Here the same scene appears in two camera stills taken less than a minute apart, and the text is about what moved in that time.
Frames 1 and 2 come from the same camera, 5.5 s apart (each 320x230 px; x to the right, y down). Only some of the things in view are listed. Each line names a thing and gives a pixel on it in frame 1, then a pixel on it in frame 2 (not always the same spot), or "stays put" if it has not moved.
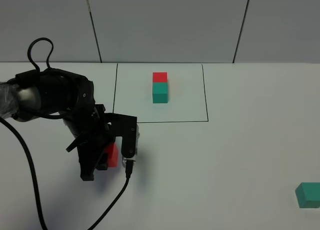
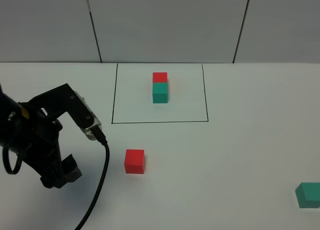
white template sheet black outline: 186,101 stays put
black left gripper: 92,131 → 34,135
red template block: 159,77 stays put
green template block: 160,93 stays put
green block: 308,194 stays put
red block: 112,151 → 134,161
